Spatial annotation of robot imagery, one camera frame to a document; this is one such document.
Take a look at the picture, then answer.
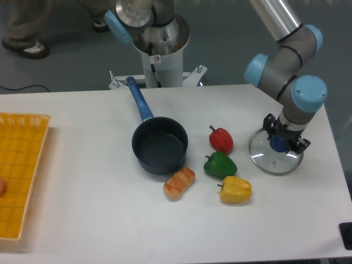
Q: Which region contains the red bell pepper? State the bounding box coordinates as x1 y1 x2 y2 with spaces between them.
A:
209 125 233 155

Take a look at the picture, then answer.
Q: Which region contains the person's right shoe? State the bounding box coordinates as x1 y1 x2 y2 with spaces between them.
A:
93 18 110 33

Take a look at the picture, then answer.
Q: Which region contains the orange toy bread loaf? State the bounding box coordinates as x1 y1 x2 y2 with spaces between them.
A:
163 167 195 201

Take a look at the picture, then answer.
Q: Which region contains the green bell pepper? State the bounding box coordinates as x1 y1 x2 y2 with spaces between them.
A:
203 151 238 180

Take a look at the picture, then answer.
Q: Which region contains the yellow woven basket tray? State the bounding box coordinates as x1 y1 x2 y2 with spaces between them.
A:
1 112 51 241

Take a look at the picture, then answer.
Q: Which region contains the black floor cable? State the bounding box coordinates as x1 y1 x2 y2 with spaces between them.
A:
0 84 51 92

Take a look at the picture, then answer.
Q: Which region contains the black device at table edge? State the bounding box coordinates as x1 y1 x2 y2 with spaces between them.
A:
339 222 352 250

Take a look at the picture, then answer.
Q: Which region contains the glass lid blue knob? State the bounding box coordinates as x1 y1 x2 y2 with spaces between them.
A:
249 129 303 175

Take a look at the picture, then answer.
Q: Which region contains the dark saucepan blue handle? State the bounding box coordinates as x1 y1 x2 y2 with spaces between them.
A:
126 76 188 175

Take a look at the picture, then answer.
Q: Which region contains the yellow bell pepper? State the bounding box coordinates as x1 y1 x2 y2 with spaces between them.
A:
218 176 252 204

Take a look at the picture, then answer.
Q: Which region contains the person's left leg and shoe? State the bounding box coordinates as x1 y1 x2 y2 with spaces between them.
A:
2 1 53 59

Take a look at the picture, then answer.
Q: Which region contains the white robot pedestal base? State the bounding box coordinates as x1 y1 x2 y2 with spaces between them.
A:
113 14 207 88

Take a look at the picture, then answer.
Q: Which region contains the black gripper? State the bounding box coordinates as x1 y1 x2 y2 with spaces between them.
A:
262 113 311 154

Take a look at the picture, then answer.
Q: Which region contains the black pedestal cable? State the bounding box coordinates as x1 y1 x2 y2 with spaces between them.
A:
148 41 163 89

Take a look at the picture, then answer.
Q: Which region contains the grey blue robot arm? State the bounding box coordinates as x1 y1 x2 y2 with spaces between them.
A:
105 1 327 154

